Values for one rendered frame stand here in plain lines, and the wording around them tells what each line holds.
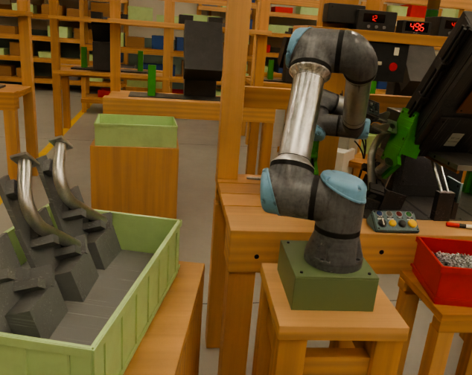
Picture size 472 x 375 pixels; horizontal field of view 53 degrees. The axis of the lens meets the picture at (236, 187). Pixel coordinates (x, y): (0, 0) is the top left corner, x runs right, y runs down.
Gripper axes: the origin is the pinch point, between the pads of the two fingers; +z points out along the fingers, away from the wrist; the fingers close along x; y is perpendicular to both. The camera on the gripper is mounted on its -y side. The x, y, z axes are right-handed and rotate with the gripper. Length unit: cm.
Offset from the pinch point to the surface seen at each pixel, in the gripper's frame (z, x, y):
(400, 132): 2.7, -3.2, 4.0
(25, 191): -106, -73, 22
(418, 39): 3.4, 36.0, 13.9
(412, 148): 7.5, -8.7, 4.0
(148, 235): -76, -64, -9
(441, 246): 13, -48, 10
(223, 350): -38, -86, -39
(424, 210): 23.4, -23.5, -9.9
